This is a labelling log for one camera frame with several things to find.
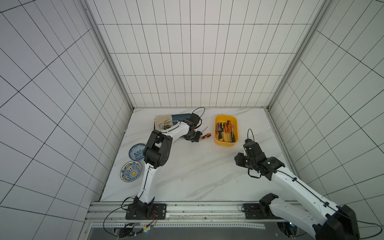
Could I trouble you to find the black yellow dotted screwdriver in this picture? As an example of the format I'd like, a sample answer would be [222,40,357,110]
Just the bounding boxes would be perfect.
[231,123,236,143]

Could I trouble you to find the beige cloth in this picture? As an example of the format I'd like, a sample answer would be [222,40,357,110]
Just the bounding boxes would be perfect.
[154,115,178,131]

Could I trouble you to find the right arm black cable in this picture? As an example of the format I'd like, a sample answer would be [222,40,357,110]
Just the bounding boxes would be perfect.
[358,220,383,240]

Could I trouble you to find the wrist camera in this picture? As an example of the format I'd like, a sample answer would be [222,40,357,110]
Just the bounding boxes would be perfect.
[189,113,201,129]
[243,139,263,158]

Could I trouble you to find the blue patterned plate far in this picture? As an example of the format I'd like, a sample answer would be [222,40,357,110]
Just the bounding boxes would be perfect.
[129,143,146,161]

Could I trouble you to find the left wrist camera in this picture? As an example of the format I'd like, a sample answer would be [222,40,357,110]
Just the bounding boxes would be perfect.
[189,113,201,129]

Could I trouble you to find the blue patterned plate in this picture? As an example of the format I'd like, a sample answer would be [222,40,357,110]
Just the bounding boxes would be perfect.
[129,143,146,161]
[120,161,142,183]

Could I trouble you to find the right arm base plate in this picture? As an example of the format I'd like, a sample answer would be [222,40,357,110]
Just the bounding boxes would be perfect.
[241,203,279,220]

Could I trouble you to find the blue patterned plate near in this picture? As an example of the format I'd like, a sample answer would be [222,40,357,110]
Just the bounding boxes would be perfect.
[120,161,142,183]

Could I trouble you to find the small black yellow screwdriver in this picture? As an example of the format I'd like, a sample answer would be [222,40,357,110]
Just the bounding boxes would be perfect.
[220,123,225,142]

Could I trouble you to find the purple red screwdriver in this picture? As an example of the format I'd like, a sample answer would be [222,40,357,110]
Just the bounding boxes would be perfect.
[215,123,220,140]

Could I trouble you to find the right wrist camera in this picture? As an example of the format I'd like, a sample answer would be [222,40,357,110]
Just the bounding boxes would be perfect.
[243,139,263,158]

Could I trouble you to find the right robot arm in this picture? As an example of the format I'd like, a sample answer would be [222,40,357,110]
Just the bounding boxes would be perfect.
[235,153,360,240]

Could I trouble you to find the yellow storage box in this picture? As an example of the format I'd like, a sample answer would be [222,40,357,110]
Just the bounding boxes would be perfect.
[214,115,239,147]

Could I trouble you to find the teal placemat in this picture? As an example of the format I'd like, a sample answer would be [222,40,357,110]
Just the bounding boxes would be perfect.
[172,113,191,122]

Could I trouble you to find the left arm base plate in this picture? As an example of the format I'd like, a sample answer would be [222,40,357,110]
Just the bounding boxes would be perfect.
[125,204,167,220]

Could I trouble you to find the small orange screwdriver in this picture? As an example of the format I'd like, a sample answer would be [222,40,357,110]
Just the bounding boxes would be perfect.
[201,127,212,140]

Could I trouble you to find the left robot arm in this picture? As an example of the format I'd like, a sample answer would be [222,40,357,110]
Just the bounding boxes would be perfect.
[132,113,202,218]

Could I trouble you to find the long black yellow screwdriver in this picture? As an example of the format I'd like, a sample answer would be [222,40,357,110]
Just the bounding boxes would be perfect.
[217,123,223,141]

